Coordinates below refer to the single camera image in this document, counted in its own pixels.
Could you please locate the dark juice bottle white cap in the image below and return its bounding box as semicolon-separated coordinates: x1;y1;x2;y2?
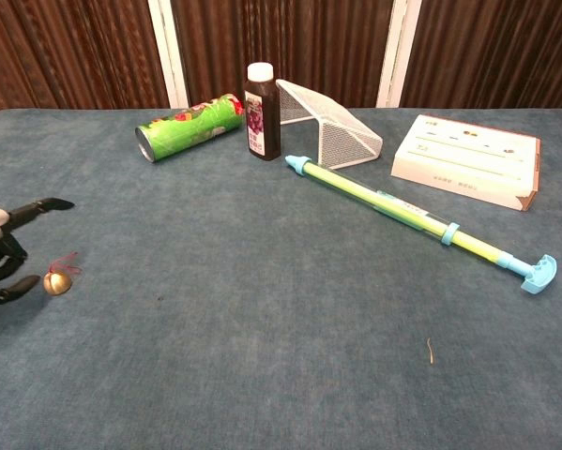
243;62;282;162

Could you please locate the blue yellow water pump toy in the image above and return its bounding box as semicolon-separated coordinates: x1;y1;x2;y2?
284;155;559;295

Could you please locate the gold bell with pink ribbon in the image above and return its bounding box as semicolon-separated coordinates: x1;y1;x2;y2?
42;251;83;297

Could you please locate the green chip can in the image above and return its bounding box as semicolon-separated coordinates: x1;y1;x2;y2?
134;93;246;164

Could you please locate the blue table mat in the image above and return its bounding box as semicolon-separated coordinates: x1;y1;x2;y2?
0;107;562;450

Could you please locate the white flat cardboard box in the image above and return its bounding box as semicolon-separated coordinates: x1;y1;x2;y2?
390;113;542;213

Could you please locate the white wire mesh stand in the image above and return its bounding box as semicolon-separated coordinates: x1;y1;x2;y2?
274;78;385;171

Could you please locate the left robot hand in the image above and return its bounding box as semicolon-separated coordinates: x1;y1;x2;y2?
0;197;76;307

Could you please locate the white partition frame post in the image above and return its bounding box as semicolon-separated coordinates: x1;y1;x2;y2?
375;0;423;109
146;0;190;110

